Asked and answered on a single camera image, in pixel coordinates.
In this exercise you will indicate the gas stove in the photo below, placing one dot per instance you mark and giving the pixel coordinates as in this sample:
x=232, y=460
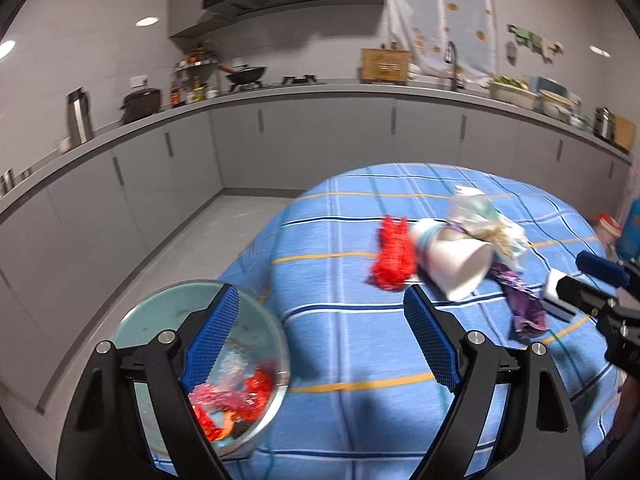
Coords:
x=300, y=80

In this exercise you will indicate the steel thermos jug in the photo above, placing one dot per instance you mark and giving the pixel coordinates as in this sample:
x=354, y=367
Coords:
x=80, y=117

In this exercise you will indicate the green striped cloth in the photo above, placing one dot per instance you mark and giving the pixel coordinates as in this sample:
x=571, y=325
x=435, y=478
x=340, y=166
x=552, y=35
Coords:
x=525, y=35

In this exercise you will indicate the black faucet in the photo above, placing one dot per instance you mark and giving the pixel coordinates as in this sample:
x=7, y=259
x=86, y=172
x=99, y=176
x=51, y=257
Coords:
x=452, y=67

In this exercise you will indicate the steel cup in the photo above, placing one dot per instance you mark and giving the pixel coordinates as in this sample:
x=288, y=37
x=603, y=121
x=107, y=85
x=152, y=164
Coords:
x=7, y=180

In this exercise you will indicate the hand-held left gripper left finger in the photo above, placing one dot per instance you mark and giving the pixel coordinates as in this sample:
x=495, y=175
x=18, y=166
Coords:
x=210, y=340

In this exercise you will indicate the red orange snack wrapper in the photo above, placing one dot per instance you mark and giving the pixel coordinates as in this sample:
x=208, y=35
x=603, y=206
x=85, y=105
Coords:
x=215, y=422

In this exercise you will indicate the black wok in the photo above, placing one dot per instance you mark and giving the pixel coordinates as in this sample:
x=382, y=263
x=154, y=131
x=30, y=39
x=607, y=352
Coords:
x=247, y=75

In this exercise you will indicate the beige basin with vegetables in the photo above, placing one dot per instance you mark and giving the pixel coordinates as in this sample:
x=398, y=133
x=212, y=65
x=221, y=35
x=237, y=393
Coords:
x=510, y=95

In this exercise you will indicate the metal bowl with scraps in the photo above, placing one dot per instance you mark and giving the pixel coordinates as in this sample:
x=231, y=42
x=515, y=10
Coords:
x=150, y=320

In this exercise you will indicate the clear plastic bag red print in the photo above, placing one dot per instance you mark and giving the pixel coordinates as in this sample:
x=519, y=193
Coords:
x=235, y=365

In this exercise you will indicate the blue board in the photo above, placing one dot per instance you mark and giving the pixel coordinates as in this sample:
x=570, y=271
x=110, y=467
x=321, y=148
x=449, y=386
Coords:
x=547, y=84

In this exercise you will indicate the purple foil wrapper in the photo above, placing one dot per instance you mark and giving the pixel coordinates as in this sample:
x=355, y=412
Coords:
x=525, y=310

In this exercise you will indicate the white curtain orange print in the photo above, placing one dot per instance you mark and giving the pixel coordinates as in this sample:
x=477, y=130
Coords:
x=450, y=20

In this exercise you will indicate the row of condiment bottles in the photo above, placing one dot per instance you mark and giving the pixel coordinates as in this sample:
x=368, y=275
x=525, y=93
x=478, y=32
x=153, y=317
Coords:
x=195, y=92

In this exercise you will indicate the small white box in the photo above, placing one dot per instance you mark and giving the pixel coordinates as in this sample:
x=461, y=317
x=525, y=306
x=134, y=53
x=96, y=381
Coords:
x=554, y=285

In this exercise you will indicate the steel pot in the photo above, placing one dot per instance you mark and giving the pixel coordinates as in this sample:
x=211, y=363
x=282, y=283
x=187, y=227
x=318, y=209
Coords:
x=605, y=122

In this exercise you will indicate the wall spice rack with bottles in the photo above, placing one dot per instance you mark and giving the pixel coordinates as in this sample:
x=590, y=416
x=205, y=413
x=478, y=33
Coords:
x=195, y=57

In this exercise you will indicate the blue plaid tablecloth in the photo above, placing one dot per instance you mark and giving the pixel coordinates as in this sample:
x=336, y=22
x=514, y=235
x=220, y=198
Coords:
x=350, y=320

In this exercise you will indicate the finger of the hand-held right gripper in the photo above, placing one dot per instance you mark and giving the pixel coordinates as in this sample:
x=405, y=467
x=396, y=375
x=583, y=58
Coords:
x=600, y=267
x=585, y=292

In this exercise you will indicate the pink clear plastic wrapper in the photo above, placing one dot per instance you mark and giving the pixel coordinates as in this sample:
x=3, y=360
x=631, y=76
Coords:
x=220, y=395

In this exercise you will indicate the red plastic piece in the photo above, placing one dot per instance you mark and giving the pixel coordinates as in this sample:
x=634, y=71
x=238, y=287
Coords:
x=260, y=390

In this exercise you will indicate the red mesh net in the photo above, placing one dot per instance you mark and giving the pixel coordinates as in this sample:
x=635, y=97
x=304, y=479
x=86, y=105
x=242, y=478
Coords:
x=395, y=255

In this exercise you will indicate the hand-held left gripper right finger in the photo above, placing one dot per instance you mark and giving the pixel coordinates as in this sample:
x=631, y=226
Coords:
x=430, y=340

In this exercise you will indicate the blue container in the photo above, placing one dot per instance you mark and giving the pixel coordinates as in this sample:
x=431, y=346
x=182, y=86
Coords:
x=630, y=232

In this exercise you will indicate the white wall socket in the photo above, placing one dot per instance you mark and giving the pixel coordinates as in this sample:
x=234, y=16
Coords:
x=138, y=80

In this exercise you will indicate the beige hanging glove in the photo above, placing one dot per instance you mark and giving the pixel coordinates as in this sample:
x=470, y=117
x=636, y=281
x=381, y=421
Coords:
x=554, y=51

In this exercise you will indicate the grey kitchen counter cabinets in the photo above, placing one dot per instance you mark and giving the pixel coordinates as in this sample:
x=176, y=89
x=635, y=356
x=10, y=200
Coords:
x=300, y=130

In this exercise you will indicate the white paper cup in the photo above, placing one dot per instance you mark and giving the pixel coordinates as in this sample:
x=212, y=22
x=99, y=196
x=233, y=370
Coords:
x=455, y=265

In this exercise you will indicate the red lid plastic jar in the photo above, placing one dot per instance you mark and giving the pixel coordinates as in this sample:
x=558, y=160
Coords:
x=610, y=232

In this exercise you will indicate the black rice cooker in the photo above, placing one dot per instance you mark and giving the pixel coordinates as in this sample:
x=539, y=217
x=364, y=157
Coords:
x=142, y=105

